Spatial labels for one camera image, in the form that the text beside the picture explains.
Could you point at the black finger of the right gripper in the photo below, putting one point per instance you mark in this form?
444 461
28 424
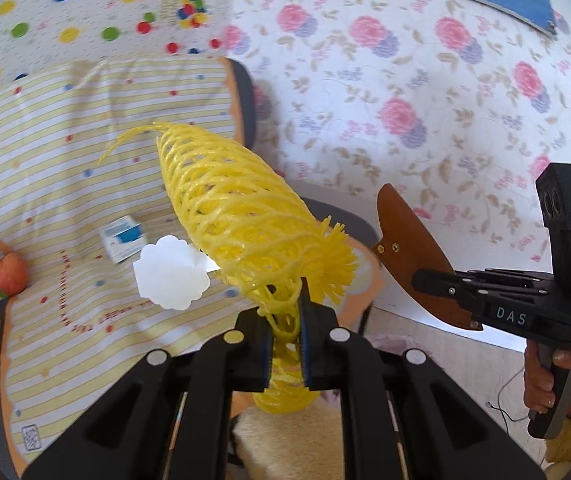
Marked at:
428 285

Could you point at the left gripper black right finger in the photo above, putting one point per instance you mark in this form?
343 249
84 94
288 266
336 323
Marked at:
402 416

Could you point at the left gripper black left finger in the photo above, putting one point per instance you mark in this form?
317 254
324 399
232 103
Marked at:
168 416

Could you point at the brown leather pouch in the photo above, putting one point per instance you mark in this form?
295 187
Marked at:
407 247

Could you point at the yellow foam fruit net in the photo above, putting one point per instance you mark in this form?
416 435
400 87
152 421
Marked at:
261 234

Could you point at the blue white milk carton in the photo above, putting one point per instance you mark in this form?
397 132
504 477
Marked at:
122 238

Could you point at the beige fluffy towel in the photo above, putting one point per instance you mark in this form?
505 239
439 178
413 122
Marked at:
307 444

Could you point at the white cloud shaped paper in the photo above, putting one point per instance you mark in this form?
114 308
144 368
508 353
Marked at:
172 273

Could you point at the red apple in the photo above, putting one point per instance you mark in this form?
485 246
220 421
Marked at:
13 274

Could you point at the polka dot birthday backdrop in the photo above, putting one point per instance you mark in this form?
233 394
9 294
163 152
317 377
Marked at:
38 34

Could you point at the floral pattern wall cloth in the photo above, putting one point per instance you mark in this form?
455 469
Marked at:
458 105

